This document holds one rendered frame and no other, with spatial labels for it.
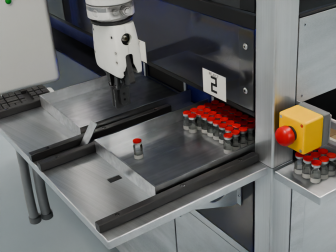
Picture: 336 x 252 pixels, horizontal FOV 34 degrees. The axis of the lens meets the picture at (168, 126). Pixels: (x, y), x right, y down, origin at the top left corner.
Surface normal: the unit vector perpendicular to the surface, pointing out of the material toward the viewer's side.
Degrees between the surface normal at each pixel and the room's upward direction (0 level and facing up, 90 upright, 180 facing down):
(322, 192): 0
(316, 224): 90
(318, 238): 90
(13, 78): 90
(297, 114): 0
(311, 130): 90
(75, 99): 0
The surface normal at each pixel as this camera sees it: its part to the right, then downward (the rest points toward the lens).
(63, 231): -0.07, -0.89
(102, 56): -0.83, 0.36
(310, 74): 0.56, 0.35
